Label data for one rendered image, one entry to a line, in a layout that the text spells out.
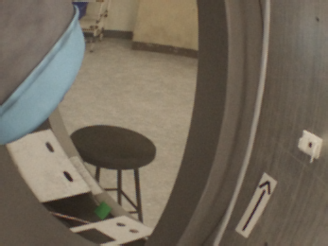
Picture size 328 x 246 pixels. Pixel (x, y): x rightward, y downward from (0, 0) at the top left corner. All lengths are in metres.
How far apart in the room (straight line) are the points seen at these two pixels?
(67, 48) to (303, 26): 0.18
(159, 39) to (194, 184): 4.97
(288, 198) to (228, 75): 0.11
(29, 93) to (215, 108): 0.15
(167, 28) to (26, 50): 5.09
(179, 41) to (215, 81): 4.98
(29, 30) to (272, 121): 0.22
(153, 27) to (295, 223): 4.97
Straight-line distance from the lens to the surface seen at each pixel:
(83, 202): 1.17
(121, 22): 5.90
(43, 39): 0.22
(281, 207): 0.38
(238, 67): 0.34
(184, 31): 5.30
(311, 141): 0.35
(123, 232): 0.97
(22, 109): 0.23
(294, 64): 0.35
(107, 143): 2.12
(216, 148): 0.35
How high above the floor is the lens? 1.27
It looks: 21 degrees down
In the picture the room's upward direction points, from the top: 8 degrees clockwise
